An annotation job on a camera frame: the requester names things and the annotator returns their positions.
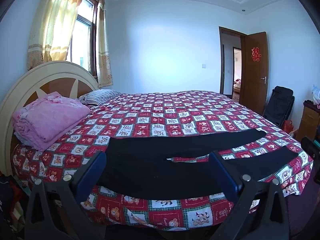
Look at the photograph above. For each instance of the red paper door decoration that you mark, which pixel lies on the red paper door decoration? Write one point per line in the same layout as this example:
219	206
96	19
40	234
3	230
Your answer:
256	54

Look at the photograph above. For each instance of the black pants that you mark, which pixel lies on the black pants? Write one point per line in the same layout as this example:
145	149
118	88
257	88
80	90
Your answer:
150	160

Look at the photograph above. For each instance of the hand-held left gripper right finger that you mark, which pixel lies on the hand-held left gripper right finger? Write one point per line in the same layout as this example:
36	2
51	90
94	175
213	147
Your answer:
223	173

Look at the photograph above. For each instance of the wide yellow curtain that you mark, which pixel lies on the wide yellow curtain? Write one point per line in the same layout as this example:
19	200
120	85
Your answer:
55	25

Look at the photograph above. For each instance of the black folding chair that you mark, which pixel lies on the black folding chair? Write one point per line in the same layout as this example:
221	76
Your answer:
280	105

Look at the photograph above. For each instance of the cream and wood headboard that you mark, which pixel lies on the cream and wood headboard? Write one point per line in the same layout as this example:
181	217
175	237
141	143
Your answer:
30	80

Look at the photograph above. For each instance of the folded pink blanket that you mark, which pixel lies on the folded pink blanket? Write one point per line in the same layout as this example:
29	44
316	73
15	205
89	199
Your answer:
50	115

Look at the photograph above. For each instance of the wooden cabinet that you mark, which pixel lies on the wooden cabinet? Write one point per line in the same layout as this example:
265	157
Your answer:
308	120

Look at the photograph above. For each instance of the red bag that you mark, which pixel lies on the red bag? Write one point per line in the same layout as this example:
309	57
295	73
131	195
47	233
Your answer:
288	126

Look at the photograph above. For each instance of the brown wooden door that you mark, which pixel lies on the brown wooden door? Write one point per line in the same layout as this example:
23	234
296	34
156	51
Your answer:
255	90

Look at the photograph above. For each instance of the striped pillow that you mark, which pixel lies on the striped pillow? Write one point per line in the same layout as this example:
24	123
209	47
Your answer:
100	97

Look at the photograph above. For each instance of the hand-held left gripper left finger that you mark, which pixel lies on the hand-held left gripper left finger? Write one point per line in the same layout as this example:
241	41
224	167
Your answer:
93	176

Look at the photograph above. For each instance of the pile of dark clothes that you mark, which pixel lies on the pile of dark clothes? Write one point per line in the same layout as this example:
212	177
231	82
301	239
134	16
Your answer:
11	205

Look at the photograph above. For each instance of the window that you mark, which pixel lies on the window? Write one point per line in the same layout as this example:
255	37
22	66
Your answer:
82	37

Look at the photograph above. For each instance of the narrow yellow curtain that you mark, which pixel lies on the narrow yellow curtain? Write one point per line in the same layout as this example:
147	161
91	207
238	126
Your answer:
103	55

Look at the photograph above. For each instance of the bed with red patchwork cover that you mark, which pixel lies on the bed with red patchwork cover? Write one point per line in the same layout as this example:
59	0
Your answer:
175	115

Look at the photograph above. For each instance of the brown door frame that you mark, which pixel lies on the brown door frame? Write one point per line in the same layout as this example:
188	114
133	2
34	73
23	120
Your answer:
221	60

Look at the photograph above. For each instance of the clear plastic bag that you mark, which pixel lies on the clear plastic bag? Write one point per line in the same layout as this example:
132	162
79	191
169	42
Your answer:
316	95

